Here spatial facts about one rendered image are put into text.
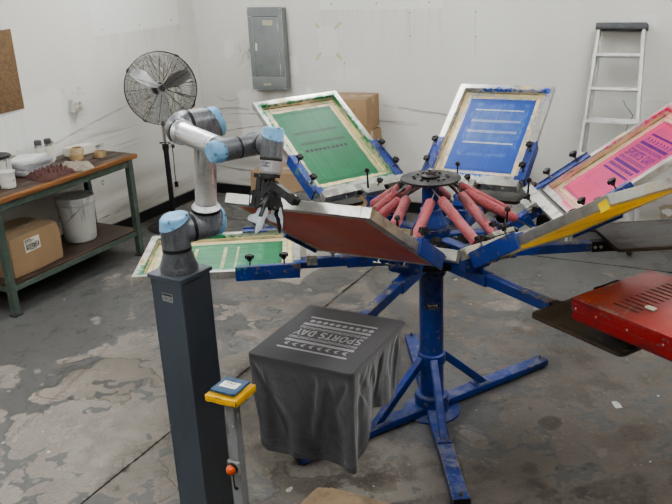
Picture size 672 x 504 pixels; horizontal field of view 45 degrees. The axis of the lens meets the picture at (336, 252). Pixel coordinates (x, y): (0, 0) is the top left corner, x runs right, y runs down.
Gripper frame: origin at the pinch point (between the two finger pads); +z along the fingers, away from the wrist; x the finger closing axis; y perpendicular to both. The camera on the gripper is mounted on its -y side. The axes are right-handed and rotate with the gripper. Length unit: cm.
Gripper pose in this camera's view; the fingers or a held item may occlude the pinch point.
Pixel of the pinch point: (270, 234)
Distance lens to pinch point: 272.2
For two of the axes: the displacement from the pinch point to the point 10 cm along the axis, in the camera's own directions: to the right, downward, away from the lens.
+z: -0.9, 9.9, 0.8
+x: -4.5, 0.3, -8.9
